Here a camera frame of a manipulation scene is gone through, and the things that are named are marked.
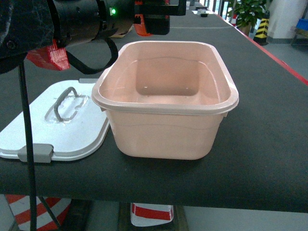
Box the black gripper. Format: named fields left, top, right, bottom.
left=103, top=0, right=186, bottom=36

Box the red white striped cone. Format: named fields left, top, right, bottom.
left=5, top=194, right=72, bottom=231

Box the green potted plant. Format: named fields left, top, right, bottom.
left=228, top=0, right=272, bottom=36

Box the red white cone under table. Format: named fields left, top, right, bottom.
left=130, top=203, right=174, bottom=227

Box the distant red white cone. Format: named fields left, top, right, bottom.
left=231, top=14, right=237, bottom=27

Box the red 3d printed mount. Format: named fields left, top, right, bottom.
left=26, top=39, right=70, bottom=71

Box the black cable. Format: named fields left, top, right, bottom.
left=18, top=36, right=119, bottom=231

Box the pink plastic storage box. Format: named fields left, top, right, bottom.
left=91, top=41, right=239, bottom=160

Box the yellow black striped bollard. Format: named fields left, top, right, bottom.
left=253, top=19, right=269, bottom=46

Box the white lid with grey handle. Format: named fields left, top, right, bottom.
left=0, top=78, right=111, bottom=163

